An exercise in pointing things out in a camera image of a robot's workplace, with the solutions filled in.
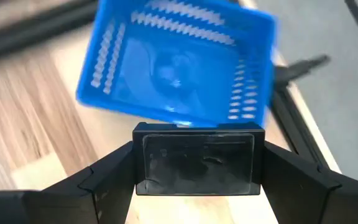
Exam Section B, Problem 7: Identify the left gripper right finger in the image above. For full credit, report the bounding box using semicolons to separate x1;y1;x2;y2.
261;141;358;224

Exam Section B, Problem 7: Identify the black rectangular display module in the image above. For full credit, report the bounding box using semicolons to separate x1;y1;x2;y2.
132;121;266;197

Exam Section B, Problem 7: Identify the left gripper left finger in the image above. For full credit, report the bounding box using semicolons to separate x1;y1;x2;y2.
0;141;136;224

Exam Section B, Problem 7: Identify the blue plastic basket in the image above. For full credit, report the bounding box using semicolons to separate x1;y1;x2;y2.
75;0;278;129

